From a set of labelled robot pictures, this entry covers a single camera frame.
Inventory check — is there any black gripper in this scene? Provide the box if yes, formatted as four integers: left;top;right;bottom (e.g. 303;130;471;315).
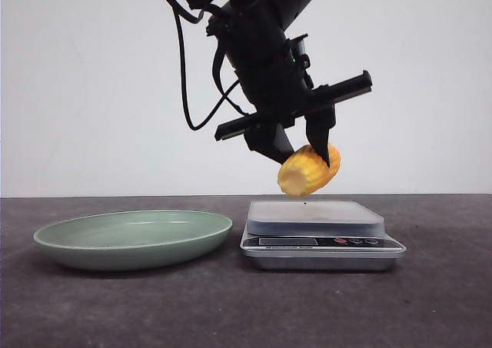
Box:
207;2;372;167

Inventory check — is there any yellow corn cob piece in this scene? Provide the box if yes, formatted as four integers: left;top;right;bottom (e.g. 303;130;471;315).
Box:
278;143;341;197

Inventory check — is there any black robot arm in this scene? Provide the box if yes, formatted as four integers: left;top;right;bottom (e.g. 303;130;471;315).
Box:
165;0;372;163

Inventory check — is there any silver digital kitchen scale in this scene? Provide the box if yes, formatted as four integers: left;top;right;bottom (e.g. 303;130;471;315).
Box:
240;201;407;271

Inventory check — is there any green round plate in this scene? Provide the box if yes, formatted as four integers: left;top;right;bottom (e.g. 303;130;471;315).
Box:
33;209;233;271

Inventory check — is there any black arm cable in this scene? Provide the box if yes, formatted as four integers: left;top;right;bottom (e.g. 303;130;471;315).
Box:
152;0;254;131

